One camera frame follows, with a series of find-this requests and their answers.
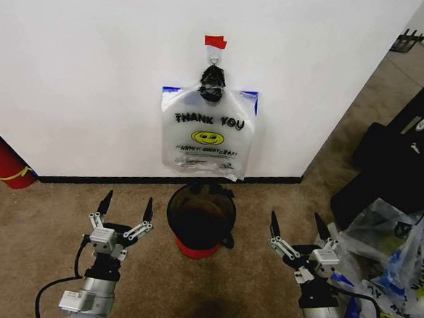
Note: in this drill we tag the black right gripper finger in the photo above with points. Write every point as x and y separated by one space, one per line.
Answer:
275 225
322 226

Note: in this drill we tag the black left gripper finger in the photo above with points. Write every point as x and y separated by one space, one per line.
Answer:
105 204
148 211

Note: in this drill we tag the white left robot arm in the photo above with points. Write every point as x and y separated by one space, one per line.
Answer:
91 298

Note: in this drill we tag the crumpled clear plastic bag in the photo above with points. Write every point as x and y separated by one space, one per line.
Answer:
374 228

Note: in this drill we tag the black trash bin red base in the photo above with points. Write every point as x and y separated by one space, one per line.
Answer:
200 223

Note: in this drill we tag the black floor bag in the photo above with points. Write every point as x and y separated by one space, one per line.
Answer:
376 199

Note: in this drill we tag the clear smiley thank-you garbage bag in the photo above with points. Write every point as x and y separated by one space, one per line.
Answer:
206 136

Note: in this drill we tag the blue and white plastic bag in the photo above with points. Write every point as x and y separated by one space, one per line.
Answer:
415 249

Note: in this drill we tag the black baseboard strip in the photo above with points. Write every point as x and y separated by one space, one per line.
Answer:
123 180

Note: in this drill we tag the red rolled mat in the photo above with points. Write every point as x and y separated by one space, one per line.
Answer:
1 159

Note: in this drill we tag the large black case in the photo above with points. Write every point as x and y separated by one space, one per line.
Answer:
398 143

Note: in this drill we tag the red tape strip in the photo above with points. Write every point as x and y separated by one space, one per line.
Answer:
215 41

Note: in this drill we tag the black antenna router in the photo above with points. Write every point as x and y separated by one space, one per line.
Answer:
407 41

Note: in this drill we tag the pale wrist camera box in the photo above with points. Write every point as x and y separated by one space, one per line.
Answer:
102 239
324 260

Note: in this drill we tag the clear wall hook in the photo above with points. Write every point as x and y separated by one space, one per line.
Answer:
214 56

